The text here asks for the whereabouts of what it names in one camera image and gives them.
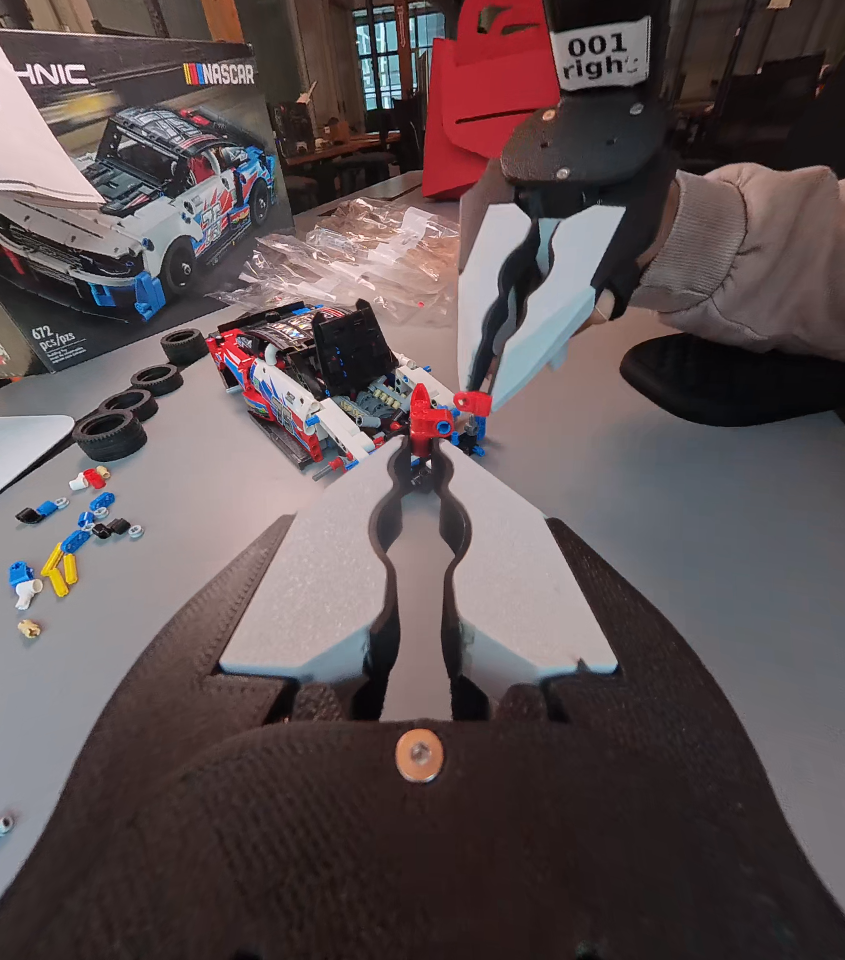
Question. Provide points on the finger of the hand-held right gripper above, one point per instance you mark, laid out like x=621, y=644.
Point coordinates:
x=565, y=300
x=479, y=255

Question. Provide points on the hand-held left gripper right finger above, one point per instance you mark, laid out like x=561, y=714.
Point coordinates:
x=535, y=600

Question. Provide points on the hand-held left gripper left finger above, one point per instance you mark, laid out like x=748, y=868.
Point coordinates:
x=302, y=600

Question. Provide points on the small red connector brick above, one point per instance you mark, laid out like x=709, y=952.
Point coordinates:
x=473, y=401

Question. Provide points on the red pointed brick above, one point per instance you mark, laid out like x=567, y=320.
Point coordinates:
x=422, y=396

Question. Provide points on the toy brick race car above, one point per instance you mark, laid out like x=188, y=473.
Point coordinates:
x=280, y=382

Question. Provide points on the person's right forearm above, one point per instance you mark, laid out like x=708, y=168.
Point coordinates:
x=767, y=255

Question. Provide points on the person's right hand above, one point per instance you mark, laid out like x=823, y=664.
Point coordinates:
x=602, y=309

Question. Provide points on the pile of clear plastic bags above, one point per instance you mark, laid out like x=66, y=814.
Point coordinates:
x=362, y=247

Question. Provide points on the red folded cardboard box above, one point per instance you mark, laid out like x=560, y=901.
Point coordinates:
x=467, y=112

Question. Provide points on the paned window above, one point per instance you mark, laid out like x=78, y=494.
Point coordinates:
x=392, y=52

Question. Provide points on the scattered small loose bricks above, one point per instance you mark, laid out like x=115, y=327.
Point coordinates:
x=62, y=562

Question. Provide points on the race car set box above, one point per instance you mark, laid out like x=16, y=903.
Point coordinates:
x=167, y=187

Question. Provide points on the white printed instruction sheet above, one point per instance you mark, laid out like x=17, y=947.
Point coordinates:
x=2, y=112

